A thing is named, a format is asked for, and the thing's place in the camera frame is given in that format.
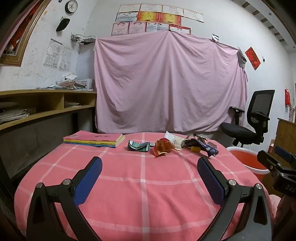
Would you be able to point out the black white card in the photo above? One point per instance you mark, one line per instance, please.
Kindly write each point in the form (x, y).
(215, 37)

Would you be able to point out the white cardboard box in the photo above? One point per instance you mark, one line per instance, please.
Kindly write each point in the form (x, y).
(86, 83)

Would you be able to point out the yellow plastic roll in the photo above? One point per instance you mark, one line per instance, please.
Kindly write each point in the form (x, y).
(195, 149)

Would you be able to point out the pink checkered tablecloth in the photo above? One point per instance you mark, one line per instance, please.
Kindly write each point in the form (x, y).
(143, 192)

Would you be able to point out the yellow softcover book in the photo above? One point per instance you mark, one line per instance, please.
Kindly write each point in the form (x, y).
(101, 145)

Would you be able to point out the blue softcover book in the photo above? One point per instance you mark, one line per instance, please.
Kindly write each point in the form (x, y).
(97, 142)

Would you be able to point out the green wrapper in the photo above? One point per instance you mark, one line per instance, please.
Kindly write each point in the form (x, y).
(138, 146)

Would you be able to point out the stack of colourful books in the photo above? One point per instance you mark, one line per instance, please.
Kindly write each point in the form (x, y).
(92, 136)

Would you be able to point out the white paper wall chart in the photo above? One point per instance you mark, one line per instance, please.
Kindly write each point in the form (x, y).
(52, 53)
(66, 59)

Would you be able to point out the white plastic wrapper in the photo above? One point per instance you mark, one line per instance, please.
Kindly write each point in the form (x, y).
(174, 140)

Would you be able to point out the blue snack wrapper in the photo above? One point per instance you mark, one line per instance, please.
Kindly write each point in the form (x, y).
(207, 148)

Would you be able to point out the wooden cabinet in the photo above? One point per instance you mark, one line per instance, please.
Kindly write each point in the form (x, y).
(285, 134)

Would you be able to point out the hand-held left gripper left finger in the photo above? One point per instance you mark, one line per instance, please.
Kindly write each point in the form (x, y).
(89, 178)

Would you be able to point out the black office chair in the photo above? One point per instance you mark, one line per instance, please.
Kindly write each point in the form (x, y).
(238, 132)

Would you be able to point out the grey cloth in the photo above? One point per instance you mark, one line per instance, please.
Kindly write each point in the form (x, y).
(242, 58)

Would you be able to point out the red paper wall decoration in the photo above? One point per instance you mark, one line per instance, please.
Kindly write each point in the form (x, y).
(252, 58)

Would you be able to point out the pink curtain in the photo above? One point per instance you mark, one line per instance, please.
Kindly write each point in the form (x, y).
(13, 27)

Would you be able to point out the thick stack of shelf papers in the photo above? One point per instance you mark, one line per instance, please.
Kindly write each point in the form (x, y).
(12, 113)

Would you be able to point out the black cap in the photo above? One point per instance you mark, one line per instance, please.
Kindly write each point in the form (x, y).
(62, 24)

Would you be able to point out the pink hanging sheet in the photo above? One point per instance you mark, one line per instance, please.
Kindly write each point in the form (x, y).
(166, 81)

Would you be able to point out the orange plastic bucket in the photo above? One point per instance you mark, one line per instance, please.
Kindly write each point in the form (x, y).
(247, 160)

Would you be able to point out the round wall clock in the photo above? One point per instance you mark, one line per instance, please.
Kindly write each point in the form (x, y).
(71, 6)

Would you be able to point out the group of wall certificates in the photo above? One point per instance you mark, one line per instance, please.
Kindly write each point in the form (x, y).
(150, 19)

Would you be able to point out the red orange wrapper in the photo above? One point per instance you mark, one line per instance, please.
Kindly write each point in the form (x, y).
(163, 147)

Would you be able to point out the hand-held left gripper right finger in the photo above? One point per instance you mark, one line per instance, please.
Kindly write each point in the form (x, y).
(210, 183)

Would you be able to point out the wooden shelf desk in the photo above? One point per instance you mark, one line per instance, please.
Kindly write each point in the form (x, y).
(46, 92)

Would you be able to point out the wooden window frame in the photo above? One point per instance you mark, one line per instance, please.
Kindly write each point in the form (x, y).
(17, 55)

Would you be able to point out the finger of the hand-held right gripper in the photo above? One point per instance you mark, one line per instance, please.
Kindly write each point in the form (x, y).
(283, 151)
(267, 161)

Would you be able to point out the thin stack of shelf papers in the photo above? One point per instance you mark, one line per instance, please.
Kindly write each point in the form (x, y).
(71, 104)

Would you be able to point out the red hanging ornament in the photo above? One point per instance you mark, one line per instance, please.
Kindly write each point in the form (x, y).
(288, 97)

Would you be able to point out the pile of loose papers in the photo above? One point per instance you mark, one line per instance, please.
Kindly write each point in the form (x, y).
(64, 83)

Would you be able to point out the person's right forearm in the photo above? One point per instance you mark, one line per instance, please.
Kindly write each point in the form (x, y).
(285, 210)

